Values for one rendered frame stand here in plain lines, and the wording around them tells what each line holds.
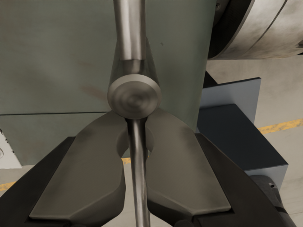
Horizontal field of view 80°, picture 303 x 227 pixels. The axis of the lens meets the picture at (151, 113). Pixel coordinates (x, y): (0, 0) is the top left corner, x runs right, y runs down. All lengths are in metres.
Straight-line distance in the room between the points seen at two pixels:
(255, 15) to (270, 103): 1.81
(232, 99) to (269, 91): 1.11
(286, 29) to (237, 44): 0.05
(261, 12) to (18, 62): 0.25
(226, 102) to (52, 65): 0.75
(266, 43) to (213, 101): 0.57
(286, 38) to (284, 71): 1.64
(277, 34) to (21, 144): 0.35
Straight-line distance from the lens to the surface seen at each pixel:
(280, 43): 0.31
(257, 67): 1.79
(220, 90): 0.83
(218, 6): 0.29
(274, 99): 2.04
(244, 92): 0.88
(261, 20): 0.26
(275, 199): 0.63
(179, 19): 0.19
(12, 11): 0.21
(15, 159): 0.31
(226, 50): 0.29
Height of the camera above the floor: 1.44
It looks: 57 degrees down
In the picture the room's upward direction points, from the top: 175 degrees clockwise
